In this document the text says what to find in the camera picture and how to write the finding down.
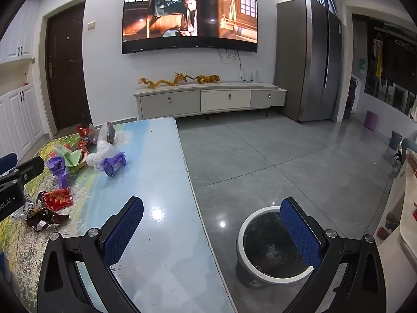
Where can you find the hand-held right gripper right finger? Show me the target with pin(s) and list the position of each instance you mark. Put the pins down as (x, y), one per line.
(299, 231)

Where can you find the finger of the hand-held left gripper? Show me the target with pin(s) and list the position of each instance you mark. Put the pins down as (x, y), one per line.
(8, 162)
(31, 167)

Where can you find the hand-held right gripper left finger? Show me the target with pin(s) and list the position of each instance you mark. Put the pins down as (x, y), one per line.
(125, 231)

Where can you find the round grey trash bin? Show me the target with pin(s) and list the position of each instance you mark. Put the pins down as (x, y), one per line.
(267, 251)

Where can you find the green paper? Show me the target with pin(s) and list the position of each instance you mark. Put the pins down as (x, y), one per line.
(73, 158)

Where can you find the white printed wrapper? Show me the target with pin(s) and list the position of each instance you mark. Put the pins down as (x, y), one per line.
(20, 213)

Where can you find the purple foil wrapper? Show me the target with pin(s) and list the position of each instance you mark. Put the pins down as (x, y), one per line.
(57, 169)
(112, 164)

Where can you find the brown foil wrapper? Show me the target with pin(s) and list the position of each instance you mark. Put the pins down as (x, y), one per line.
(42, 218)

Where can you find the red foil wrapper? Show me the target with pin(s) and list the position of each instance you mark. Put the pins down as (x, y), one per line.
(57, 199)

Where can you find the white lower cabinet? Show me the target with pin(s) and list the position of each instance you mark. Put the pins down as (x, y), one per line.
(19, 120)

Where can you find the red and pink packet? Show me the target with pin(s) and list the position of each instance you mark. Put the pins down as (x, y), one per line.
(84, 145)

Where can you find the red snack packet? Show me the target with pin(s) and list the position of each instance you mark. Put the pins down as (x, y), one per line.
(84, 132)

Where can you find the dark brown door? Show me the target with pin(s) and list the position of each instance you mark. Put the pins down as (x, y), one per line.
(68, 71)

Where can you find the cream cloth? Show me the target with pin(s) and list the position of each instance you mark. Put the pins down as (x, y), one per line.
(402, 202)

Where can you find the small grey bin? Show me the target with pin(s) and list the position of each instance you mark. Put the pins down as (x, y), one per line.
(395, 141)

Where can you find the white television cabinet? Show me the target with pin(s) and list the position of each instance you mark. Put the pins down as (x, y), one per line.
(169, 101)

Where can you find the washing machine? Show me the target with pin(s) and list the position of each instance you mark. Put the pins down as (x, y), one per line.
(352, 97)

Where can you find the golden dragon figurine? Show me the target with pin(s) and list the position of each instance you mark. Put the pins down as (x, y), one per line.
(156, 84)
(179, 79)

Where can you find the white power strip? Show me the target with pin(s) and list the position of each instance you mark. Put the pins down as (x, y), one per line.
(254, 76)

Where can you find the grey cabinet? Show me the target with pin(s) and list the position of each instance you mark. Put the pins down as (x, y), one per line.
(306, 58)

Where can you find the golden tiger figurine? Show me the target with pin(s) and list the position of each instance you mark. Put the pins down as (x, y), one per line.
(208, 79)

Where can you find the yellow hanging garment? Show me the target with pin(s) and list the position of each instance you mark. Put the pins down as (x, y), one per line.
(378, 58)

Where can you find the white upper wall cabinet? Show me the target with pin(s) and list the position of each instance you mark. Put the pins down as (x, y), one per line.
(19, 32)

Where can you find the white light switch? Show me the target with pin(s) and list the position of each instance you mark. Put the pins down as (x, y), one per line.
(92, 25)

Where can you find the wall-mounted flat television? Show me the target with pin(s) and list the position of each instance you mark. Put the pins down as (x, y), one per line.
(189, 16)

